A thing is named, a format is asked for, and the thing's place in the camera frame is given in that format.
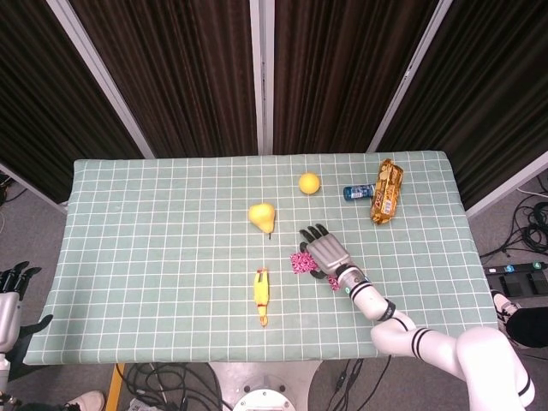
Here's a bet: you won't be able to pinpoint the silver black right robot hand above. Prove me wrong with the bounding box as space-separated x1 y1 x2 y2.
298 223 357 283

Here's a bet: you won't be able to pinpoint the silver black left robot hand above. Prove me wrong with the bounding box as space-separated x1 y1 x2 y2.
0 261 54 353

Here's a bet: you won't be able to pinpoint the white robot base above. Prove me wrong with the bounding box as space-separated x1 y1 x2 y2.
208 361 323 411

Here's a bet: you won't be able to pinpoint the blue drink can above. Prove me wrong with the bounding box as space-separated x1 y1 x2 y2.
342 183 377 201

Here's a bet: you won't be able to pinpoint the yellow ball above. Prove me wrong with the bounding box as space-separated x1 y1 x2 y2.
298 171 322 196

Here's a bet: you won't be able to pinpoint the yellow rubber chicken toy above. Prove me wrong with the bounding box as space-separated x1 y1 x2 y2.
252 267 271 329

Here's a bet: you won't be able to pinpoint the yellow pear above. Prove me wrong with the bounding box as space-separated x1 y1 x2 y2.
247 202 277 240

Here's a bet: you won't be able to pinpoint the gold snack packet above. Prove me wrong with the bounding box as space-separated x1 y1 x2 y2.
369 158 405 226

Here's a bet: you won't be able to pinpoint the plain white sneaker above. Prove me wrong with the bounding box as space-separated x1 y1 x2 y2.
63 390 106 411

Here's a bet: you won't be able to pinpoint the yellow floor tape strip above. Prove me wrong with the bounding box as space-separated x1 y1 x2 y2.
105 363 126 411

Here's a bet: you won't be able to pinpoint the green white-grid tablecloth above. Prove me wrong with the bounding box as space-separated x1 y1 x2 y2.
21 149 502 366

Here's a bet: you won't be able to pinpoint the black foot pedal marked 5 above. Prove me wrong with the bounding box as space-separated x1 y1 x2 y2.
483 264 528 296

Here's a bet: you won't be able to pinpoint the white sneaker with black stripes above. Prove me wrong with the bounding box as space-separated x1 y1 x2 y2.
491 289 521 329

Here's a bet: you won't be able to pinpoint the dark white-framed partition panel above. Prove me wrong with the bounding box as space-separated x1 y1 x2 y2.
70 0 264 158
366 0 548 220
261 0 443 154
0 0 156 211

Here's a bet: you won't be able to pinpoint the black foot pedal marked 4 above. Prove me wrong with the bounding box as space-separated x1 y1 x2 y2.
526 260 548 295

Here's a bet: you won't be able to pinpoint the black trouser leg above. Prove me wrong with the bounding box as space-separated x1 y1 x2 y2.
505 307 548 348

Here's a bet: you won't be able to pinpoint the black cable with inline connector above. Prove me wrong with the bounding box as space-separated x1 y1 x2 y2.
331 358 366 411

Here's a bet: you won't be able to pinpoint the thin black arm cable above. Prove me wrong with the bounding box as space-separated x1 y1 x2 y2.
363 353 393 411

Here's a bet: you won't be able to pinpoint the black floor cable bundle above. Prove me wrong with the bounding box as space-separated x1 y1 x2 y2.
116 362 224 411

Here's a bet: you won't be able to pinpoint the tangled black cables with stand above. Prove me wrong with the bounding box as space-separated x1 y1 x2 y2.
478 197 548 259

